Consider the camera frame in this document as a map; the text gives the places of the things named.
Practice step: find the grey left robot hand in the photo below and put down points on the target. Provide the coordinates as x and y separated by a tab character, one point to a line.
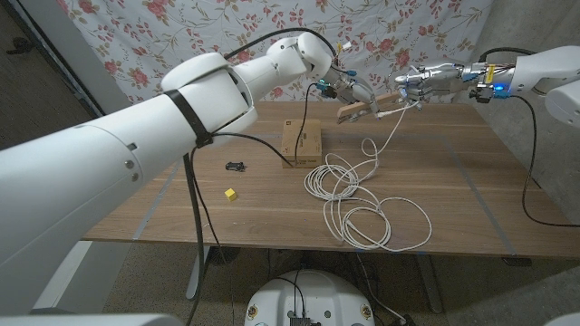
358	93

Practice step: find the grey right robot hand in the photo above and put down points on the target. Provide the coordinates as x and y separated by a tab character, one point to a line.
435	74

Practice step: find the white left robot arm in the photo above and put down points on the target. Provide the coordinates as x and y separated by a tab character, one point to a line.
136	149

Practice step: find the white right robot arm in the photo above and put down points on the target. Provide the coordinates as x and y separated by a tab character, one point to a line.
544	68

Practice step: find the brown cardboard package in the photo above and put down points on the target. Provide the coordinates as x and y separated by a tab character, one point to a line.
310	145

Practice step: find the yellow block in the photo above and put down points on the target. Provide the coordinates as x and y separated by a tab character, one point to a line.
231	194

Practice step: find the floral backdrop cloth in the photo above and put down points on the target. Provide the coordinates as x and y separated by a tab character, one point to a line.
385	27

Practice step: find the small black clip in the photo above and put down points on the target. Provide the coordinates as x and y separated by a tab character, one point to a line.
235	166

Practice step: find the grey table leg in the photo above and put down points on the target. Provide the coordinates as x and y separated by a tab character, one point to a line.
206	253
429	280

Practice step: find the black round floor object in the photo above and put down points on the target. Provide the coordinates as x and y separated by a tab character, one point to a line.
226	256

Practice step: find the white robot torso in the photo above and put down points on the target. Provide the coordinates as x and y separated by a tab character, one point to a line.
312	299

